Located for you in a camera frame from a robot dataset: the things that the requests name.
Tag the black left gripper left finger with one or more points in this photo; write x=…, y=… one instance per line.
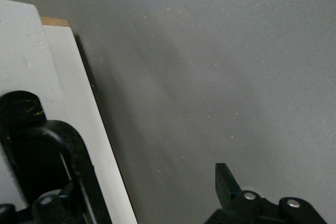
x=23, y=108

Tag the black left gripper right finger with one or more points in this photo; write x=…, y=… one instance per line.
x=225, y=187

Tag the white front wooden drawer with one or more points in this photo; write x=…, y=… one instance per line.
x=21, y=51

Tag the wooden drawer cabinet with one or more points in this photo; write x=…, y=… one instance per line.
x=78, y=90

